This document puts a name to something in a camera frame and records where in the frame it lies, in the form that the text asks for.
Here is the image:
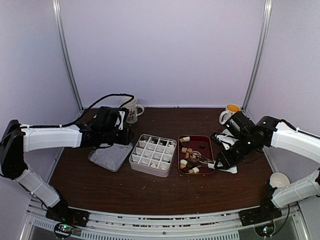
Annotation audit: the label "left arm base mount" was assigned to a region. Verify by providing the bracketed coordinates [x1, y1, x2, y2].
[45, 208, 90, 239]

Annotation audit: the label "aluminium frame post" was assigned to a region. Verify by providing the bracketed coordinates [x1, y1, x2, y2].
[242, 0, 273, 112]
[52, 0, 84, 112]

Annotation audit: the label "tall floral mug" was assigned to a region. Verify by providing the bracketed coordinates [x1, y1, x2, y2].
[120, 96, 145, 124]

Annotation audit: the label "white metal tongs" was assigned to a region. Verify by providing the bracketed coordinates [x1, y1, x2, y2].
[189, 154, 238, 174]

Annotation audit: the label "lilac bunny tin lid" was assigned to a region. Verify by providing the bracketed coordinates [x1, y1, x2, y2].
[87, 143, 134, 172]

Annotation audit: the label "white bowl near right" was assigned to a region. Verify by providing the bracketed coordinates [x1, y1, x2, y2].
[269, 172, 290, 189]

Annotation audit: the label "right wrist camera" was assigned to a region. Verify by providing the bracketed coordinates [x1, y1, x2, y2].
[210, 132, 237, 150]

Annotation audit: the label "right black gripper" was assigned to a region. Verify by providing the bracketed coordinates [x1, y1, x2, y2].
[214, 133, 256, 170]

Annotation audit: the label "right aluminium frame post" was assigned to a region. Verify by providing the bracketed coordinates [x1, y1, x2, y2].
[242, 0, 273, 112]

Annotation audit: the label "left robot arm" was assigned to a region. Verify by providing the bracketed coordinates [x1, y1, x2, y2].
[0, 93, 135, 222]

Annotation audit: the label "front aluminium rail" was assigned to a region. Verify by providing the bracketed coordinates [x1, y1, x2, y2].
[24, 208, 308, 240]

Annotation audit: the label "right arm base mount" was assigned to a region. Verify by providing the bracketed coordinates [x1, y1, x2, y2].
[238, 207, 282, 238]

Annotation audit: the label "white mug yellow inside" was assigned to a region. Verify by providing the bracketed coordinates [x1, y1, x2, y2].
[218, 103, 241, 125]

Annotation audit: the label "lilac tin box with dividers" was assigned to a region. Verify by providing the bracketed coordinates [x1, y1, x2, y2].
[129, 134, 178, 178]

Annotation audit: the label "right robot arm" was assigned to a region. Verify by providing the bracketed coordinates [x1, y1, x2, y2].
[212, 111, 320, 221]

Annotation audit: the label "left aluminium frame post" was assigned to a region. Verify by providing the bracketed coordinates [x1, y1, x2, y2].
[52, 0, 84, 112]

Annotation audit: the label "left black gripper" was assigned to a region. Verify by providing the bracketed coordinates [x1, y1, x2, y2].
[101, 127, 135, 146]

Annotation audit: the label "red chocolate tray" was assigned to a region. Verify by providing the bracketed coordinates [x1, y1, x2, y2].
[177, 135, 216, 176]

